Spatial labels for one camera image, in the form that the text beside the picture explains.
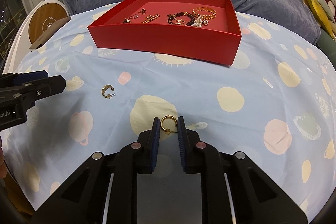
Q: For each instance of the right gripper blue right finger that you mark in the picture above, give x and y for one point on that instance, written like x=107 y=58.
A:
x=182 y=138

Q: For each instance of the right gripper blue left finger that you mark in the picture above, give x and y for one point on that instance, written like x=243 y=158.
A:
x=155 y=137

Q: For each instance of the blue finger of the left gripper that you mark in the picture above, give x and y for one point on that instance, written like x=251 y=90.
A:
x=34 y=85

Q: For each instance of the gold hoop earring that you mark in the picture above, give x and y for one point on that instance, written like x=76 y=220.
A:
x=108 y=91
x=169 y=124

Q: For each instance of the gold chain bangle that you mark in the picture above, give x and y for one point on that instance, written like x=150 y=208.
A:
x=204 y=12

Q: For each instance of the blue patterned tablecloth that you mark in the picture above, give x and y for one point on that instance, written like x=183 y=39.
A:
x=276 y=103

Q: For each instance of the red cardboard box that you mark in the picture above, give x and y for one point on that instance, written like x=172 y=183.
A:
x=142 y=25

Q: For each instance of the green sofa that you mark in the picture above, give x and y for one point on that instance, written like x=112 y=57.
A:
x=326 y=44

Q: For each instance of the gold pillow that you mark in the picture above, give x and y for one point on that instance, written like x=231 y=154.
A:
x=321 y=16

